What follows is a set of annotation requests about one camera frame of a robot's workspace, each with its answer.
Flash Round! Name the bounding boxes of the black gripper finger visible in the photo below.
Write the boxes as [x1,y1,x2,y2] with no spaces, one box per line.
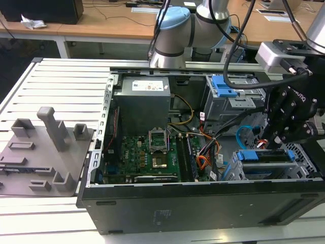
[263,85,297,150]
[275,117,318,145]

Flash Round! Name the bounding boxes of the silver disk bay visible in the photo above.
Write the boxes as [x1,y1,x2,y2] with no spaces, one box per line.
[227,148,318,181]

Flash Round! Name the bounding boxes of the black RAM slot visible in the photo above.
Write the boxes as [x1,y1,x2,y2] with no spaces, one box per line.
[177,135,189,181]

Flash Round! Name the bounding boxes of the silver optical drive cage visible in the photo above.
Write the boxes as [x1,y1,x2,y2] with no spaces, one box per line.
[203,75,270,133]

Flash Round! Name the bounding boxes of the blue plastic drive latch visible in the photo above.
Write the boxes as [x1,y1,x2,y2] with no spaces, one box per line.
[210,75,238,99]

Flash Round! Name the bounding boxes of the white paper sheet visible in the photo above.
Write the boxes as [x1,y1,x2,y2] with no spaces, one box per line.
[131,7,161,14]
[263,15,301,24]

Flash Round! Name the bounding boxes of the black mesh bin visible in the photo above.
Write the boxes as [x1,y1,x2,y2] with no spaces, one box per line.
[191,47,213,62]

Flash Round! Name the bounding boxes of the RAM stick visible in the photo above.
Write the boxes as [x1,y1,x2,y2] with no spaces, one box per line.
[186,135,199,179]

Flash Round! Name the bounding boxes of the metal socket cover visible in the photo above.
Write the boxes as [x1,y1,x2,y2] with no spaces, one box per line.
[148,127,170,154]

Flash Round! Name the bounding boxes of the CPU socket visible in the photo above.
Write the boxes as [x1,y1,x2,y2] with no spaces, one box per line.
[151,154,169,170]

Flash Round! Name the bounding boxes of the grey power supply unit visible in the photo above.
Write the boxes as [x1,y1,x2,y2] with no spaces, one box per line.
[113,77,171,128]

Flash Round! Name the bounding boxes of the black open PC case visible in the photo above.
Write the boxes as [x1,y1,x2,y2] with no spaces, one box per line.
[76,66,325,236]

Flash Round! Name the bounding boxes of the black graphics card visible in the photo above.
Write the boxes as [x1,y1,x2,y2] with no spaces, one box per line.
[134,174,179,184]

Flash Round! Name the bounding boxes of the green motherboard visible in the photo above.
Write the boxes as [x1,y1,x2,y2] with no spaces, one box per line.
[119,133,211,182]

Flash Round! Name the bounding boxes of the grey parts rack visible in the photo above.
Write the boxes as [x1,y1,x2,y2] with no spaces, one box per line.
[0,106,95,197]

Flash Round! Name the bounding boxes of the black computer box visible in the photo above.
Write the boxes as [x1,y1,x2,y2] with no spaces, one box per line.
[0,0,85,25]

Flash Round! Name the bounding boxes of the crumpled white paper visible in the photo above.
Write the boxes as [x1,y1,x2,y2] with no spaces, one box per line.
[20,14,48,31]

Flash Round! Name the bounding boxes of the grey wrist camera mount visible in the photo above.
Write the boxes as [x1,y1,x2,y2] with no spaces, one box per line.
[313,115,325,137]

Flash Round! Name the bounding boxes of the blue data wire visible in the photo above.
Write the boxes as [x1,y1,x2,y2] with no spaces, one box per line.
[236,124,260,151]

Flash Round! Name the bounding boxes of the black sleeved cable bundle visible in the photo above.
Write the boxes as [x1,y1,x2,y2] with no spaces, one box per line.
[209,108,266,143]

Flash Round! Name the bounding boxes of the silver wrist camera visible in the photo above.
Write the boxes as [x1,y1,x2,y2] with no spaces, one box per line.
[254,41,313,76]

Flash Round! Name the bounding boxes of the black camera bracket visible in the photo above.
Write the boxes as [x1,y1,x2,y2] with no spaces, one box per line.
[272,38,325,60]

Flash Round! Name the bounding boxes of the wooden desk white frame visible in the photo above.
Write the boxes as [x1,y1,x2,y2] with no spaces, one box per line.
[225,0,320,53]
[0,0,165,59]

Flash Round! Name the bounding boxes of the blue cable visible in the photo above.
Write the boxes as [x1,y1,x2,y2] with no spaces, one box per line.
[231,24,249,64]

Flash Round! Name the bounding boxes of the black cable silver sleeve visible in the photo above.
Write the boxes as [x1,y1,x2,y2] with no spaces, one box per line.
[281,0,307,42]

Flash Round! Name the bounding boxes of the thick black camera cable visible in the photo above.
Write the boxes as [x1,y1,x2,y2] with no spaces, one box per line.
[222,0,293,90]

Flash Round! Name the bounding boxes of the yellow black power wires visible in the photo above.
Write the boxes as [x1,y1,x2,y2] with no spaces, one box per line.
[168,94,196,126]

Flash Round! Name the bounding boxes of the orange wire bundle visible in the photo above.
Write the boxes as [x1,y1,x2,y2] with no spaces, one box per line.
[198,138,220,171]

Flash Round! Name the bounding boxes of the thin red wire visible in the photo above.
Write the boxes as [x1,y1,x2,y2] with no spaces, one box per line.
[105,106,120,154]

